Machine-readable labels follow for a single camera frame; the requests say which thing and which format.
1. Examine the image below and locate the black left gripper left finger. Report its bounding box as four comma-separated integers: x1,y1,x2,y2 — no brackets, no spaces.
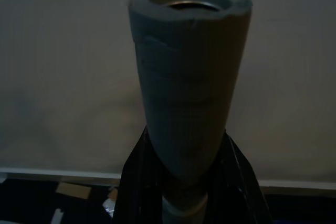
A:
112,125,165,224

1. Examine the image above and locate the small white scrap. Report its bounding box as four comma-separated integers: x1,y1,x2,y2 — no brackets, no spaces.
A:
101,198,117,216
50,208,64,224

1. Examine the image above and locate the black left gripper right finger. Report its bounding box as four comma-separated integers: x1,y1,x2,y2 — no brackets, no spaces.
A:
207,128,269,224

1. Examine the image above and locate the brown cardboard piece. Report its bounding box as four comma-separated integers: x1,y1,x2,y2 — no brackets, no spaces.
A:
56,181,92,200
107,187,119,201

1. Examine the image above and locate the broom with white head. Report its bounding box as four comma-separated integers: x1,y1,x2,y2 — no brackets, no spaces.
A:
128,0,254,224

